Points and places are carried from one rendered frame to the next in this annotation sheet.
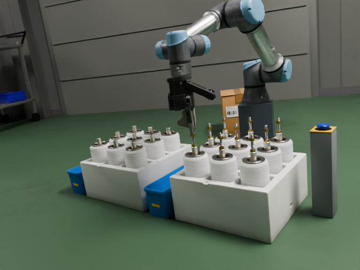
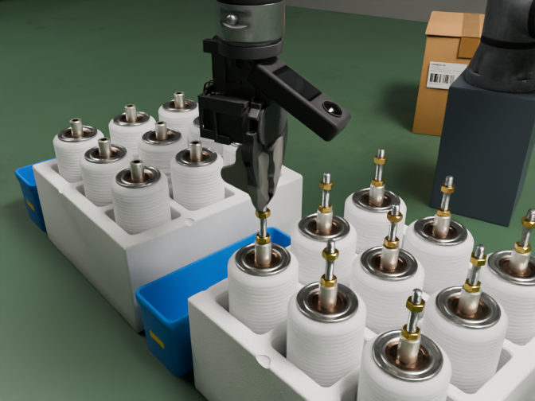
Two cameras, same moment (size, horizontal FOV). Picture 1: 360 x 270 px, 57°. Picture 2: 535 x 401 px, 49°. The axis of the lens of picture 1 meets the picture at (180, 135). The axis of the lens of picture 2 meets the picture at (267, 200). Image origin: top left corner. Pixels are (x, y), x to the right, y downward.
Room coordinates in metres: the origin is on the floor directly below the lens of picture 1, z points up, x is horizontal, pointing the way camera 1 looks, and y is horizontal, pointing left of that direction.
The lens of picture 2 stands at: (0.57, -0.16, 0.71)
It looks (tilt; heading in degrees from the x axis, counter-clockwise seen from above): 30 degrees down; 10
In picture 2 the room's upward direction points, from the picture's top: straight up
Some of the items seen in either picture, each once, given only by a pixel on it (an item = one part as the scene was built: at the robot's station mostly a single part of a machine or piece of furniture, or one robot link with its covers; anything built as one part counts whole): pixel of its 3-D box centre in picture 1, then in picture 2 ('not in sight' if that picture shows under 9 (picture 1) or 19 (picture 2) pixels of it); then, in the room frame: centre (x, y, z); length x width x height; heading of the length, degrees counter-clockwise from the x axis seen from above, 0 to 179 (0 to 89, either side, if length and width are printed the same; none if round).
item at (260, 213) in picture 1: (241, 186); (376, 352); (1.21, -0.21, 0.09); 0.39 x 0.39 x 0.18; 52
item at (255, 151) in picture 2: (188, 110); (255, 149); (1.17, -0.04, 0.42); 0.05 x 0.02 x 0.09; 163
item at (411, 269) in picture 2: (238, 147); (388, 263); (1.21, -0.21, 0.25); 0.08 x 0.08 x 0.01
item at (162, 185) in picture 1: (177, 189); (228, 297); (1.34, 0.04, 0.06); 0.30 x 0.11 x 0.12; 141
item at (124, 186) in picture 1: (140, 170); (169, 208); (1.56, 0.22, 0.09); 0.39 x 0.39 x 0.18; 50
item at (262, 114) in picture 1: (257, 127); (488, 144); (1.87, -0.45, 0.15); 0.18 x 0.18 x 0.30; 70
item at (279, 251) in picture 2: (195, 154); (263, 258); (1.20, -0.05, 0.25); 0.08 x 0.08 x 0.01
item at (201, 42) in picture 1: (192, 46); not in sight; (1.29, -0.09, 0.64); 0.11 x 0.11 x 0.08; 48
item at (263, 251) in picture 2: (194, 150); (263, 251); (1.20, -0.05, 0.26); 0.02 x 0.02 x 0.03
